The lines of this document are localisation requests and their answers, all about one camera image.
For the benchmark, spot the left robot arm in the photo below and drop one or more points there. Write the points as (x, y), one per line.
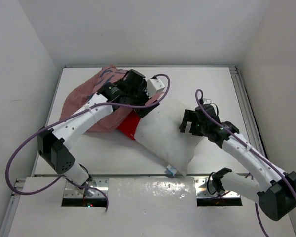
(55, 143)

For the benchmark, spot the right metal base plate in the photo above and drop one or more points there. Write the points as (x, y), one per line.
(202, 192)

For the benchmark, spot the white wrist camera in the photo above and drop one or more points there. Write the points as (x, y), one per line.
(207, 101)
(153, 87)

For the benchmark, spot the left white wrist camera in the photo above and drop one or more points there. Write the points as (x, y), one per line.
(153, 87)

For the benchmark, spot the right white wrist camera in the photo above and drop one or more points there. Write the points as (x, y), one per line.
(207, 101)

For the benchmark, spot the aluminium frame rail right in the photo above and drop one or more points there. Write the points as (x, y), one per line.
(250, 122)

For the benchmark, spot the white pillow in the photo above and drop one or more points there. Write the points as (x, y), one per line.
(159, 132)

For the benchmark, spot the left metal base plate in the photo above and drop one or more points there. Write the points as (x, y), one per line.
(99, 188)

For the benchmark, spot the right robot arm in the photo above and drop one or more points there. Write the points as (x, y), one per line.
(272, 189)

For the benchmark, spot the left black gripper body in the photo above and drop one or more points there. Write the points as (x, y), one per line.
(138, 97)

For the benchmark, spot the metal base plate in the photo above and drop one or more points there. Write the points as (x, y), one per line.
(202, 192)
(99, 188)

